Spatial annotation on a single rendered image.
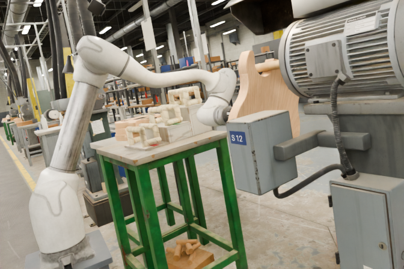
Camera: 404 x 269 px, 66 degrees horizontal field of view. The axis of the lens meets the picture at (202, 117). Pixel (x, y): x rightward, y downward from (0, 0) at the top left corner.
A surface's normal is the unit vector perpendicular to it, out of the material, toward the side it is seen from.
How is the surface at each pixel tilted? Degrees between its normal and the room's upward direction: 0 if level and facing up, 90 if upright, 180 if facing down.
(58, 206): 75
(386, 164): 90
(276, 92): 92
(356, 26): 62
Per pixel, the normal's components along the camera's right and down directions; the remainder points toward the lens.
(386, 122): -0.72, 0.48
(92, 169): 0.53, 0.01
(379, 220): -0.81, 0.21
